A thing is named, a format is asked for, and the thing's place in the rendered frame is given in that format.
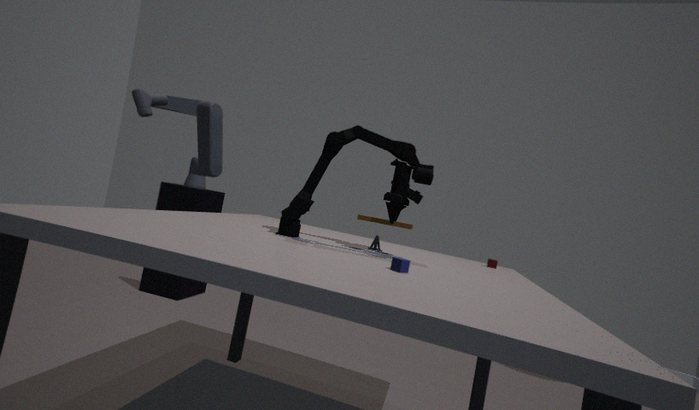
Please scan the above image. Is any orange bar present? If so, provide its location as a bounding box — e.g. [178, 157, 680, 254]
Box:
[357, 214, 413, 230]

